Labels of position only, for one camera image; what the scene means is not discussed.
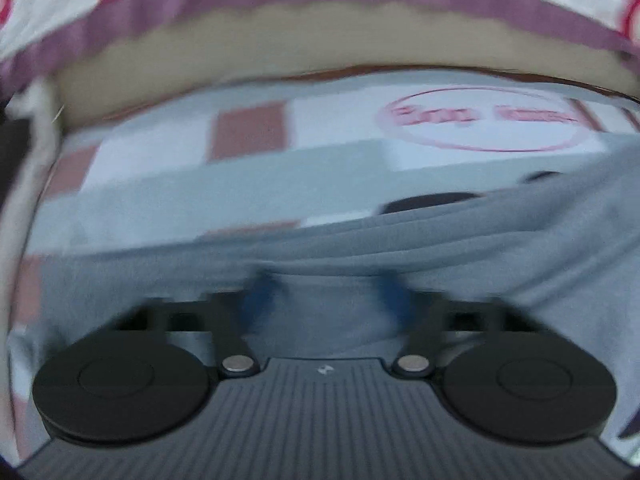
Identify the grey fleece garment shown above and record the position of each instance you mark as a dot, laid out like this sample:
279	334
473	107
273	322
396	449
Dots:
350	260

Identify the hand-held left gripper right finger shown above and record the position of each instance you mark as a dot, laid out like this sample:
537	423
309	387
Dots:
395	300

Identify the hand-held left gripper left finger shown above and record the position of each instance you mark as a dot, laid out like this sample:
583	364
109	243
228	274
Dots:
260	300

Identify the black garment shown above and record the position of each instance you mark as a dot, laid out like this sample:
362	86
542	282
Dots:
430	203

